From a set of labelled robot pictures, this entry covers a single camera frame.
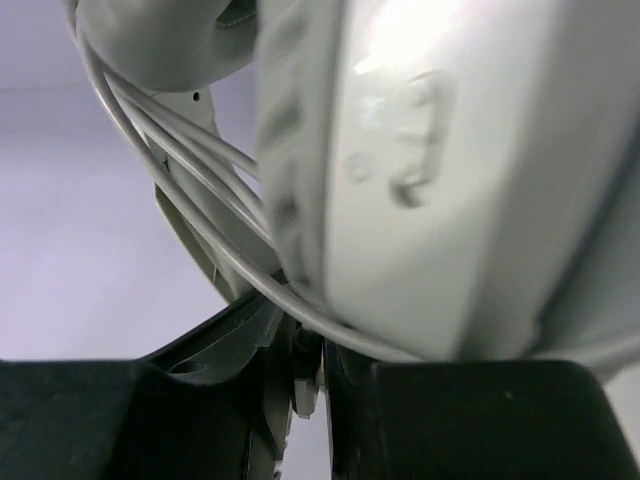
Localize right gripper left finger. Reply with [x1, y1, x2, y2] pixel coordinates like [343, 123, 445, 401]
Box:
[1, 294, 285, 479]

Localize white grey headphones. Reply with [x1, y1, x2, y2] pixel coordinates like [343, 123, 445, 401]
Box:
[66, 1, 639, 381]

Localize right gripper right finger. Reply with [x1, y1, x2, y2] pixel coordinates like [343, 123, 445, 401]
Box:
[324, 343, 639, 480]

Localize grey headphone cable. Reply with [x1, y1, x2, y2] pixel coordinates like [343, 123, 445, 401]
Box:
[64, 0, 416, 364]

